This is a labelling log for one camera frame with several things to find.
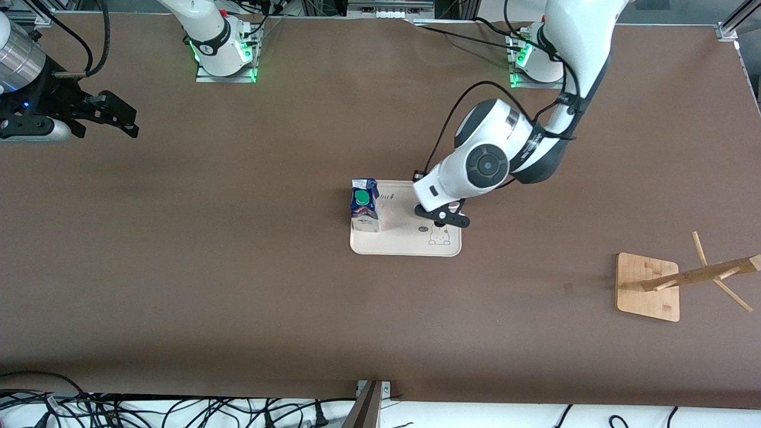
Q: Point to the blue milk carton green cap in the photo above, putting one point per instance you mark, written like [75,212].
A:
[359,199]

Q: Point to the cream tray with bear print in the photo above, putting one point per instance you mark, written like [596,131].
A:
[404,235]

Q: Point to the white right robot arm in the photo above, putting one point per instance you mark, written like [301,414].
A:
[208,35]

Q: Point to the aluminium frame post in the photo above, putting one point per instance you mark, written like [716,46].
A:
[365,413]

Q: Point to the metal base plate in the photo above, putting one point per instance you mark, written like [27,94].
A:
[238,77]
[523,83]

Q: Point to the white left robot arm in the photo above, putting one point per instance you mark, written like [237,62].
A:
[582,47]

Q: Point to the wooden mug stand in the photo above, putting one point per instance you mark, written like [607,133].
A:
[645,291]

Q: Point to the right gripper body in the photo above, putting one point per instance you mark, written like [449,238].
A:
[46,95]

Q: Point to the grey metal box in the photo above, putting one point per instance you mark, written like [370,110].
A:
[389,7]

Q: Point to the aluminium profile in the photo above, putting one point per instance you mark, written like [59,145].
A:
[44,13]
[734,24]

